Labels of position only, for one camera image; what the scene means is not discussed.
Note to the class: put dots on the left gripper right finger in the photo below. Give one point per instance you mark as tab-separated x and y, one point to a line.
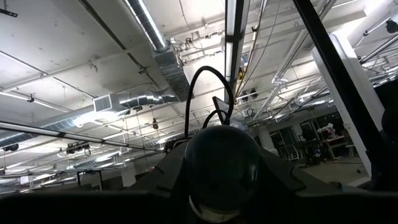
280	180

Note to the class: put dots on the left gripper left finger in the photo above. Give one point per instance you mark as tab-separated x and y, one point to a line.
169	174

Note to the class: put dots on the silver small bottle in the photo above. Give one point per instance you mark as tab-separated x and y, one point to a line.
222	168

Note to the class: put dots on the white pillar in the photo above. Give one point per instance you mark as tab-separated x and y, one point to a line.
363	93

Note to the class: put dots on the black overhead light beam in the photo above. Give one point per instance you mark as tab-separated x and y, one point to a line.
237	37

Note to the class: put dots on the round silver ventilation duct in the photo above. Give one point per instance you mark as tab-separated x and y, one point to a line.
140	99

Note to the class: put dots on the silver ventilation duct with grill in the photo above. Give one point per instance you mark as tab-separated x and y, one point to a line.
168	65

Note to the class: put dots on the black aluminium rig frame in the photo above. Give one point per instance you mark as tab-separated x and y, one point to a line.
335	71

